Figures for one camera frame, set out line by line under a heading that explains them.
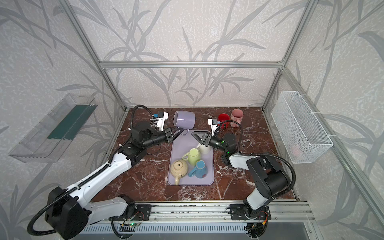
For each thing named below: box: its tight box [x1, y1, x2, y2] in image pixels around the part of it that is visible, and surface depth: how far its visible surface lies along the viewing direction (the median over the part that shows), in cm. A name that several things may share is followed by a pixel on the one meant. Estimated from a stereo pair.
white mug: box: [195, 143, 213, 155], surface depth 93 cm
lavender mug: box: [173, 110, 196, 136], surface depth 72 cm
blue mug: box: [188, 160, 208, 179], surface depth 82 cm
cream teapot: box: [170, 159, 188, 186], surface depth 82 cm
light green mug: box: [182, 148, 201, 167], surface depth 87 cm
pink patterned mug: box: [230, 108, 244, 128], surface depth 104 cm
